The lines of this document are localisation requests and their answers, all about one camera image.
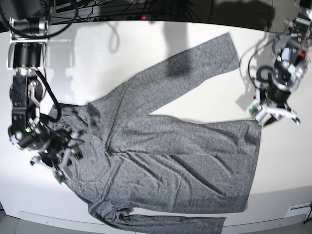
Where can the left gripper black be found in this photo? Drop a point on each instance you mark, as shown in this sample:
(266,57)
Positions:
(277,93)

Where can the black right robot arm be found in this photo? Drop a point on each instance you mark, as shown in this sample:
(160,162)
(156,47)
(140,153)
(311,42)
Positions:
(33,103)

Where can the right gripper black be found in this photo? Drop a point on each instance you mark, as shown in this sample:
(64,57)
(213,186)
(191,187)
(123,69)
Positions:
(60,140)

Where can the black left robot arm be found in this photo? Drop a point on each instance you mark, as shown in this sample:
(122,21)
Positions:
(290,49)

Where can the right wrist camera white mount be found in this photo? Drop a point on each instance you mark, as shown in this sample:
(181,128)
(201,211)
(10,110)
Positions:
(61,171)

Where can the black power strip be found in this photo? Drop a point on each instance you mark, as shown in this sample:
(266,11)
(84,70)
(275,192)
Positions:
(122,18)

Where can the grey long-sleeve T-shirt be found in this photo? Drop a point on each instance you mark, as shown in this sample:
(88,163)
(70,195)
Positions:
(157,174)

